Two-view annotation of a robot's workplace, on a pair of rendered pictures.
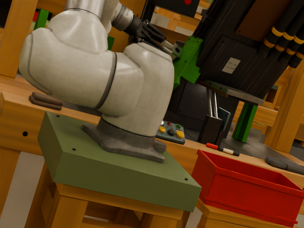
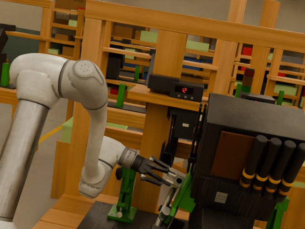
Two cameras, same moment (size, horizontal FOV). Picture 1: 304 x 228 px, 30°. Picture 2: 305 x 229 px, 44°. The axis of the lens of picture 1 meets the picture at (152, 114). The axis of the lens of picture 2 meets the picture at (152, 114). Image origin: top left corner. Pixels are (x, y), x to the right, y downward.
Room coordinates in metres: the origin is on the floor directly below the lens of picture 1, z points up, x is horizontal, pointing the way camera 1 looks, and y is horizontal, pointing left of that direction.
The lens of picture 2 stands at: (0.73, -0.63, 1.84)
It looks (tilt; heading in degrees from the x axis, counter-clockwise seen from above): 12 degrees down; 28
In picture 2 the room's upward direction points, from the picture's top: 9 degrees clockwise
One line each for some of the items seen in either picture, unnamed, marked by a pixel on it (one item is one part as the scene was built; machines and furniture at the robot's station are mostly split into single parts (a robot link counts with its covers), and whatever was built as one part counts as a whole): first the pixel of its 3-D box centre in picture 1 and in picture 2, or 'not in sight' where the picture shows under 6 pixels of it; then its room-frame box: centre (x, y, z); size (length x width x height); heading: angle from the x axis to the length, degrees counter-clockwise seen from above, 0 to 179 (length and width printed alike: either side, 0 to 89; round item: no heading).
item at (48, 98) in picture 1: (45, 100); not in sight; (1.85, 0.35, 0.91); 0.10 x 0.08 x 0.03; 114
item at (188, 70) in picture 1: (189, 63); (188, 192); (2.24, -0.08, 1.17); 0.13 x 0.12 x 0.20; 112
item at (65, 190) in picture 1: (110, 178); not in sight; (1.49, 0.05, 0.83); 0.32 x 0.32 x 0.04; 20
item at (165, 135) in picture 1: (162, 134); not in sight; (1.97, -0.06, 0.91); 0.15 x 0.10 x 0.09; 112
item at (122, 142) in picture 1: (131, 137); not in sight; (1.50, 0.03, 0.95); 0.22 x 0.18 x 0.06; 121
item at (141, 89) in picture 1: (139, 85); not in sight; (1.48, 0.06, 1.09); 0.18 x 0.16 x 0.22; 109
